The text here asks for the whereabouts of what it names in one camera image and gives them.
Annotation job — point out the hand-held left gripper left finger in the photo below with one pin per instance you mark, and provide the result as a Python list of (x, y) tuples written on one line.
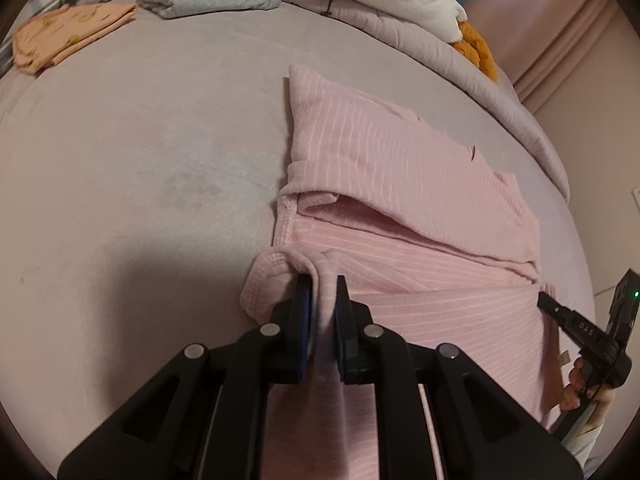
[(302, 321)]

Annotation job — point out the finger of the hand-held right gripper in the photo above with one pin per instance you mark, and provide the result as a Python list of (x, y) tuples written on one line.
[(552, 306)]

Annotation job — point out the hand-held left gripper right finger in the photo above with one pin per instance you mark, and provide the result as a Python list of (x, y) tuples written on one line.
[(341, 321)]

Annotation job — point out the pink striped shirt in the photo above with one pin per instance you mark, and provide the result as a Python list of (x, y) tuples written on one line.
[(400, 160)]

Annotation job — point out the person's right forearm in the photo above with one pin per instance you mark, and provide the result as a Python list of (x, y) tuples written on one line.
[(592, 447)]

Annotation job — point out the person's right hand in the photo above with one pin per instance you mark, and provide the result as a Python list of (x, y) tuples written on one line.
[(570, 396)]

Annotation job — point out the mauve comforter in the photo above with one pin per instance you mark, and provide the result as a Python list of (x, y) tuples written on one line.
[(500, 105)]

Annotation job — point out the mauve bed sheet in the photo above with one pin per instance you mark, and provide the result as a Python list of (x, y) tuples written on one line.
[(150, 160)]

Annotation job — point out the orange plush toy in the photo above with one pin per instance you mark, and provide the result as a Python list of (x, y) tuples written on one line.
[(480, 50)]

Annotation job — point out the folded orange cloth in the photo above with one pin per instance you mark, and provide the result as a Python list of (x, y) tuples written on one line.
[(65, 30)]

